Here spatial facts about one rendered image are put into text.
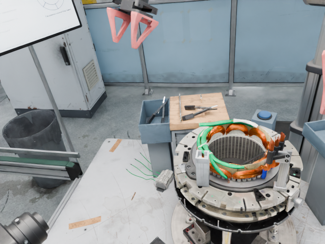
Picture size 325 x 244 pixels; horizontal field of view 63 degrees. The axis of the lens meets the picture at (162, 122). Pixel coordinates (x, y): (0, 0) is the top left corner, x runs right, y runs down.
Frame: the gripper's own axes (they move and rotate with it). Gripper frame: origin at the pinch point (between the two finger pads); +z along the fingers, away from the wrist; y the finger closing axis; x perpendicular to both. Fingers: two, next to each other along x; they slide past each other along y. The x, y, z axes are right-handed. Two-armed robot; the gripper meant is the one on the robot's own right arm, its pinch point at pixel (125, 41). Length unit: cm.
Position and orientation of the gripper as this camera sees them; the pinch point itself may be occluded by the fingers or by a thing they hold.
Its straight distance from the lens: 67.3
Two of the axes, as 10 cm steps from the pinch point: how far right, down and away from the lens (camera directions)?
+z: -2.9, 9.3, 2.4
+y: 6.4, 3.8, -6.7
